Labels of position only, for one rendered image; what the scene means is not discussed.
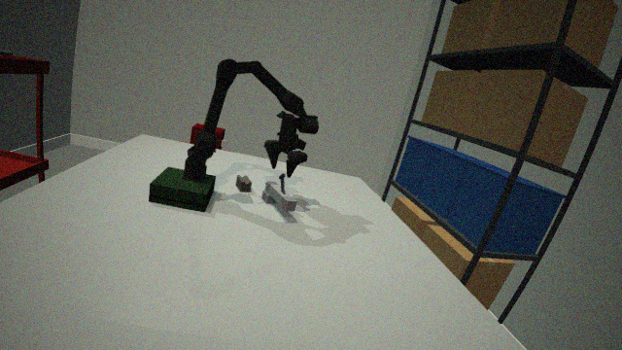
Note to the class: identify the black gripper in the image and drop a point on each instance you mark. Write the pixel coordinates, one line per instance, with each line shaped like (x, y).
(285, 144)

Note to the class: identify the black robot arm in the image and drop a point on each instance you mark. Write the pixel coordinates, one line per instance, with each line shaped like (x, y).
(206, 142)

